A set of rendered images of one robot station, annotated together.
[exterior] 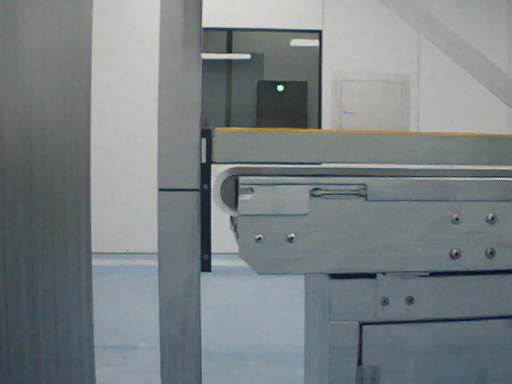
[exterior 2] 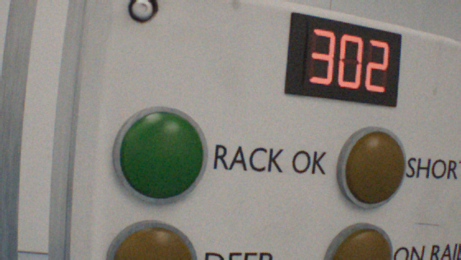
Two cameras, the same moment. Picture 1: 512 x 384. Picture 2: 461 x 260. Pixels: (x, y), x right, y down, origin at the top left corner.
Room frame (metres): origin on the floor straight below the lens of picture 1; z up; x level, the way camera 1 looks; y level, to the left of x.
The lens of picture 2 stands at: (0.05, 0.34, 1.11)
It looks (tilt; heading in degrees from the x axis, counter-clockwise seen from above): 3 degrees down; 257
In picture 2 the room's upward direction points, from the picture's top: 6 degrees clockwise
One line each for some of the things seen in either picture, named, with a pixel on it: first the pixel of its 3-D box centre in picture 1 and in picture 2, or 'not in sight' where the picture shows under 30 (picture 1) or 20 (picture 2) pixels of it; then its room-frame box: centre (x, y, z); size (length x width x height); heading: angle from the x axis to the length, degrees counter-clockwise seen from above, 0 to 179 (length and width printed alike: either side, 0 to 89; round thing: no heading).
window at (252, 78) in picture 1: (240, 95); not in sight; (5.88, 0.67, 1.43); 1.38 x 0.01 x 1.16; 97
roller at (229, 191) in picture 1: (232, 186); not in sight; (0.83, 0.10, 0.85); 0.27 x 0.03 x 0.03; 9
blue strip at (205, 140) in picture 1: (205, 201); not in sight; (0.96, 0.16, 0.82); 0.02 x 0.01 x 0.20; 99
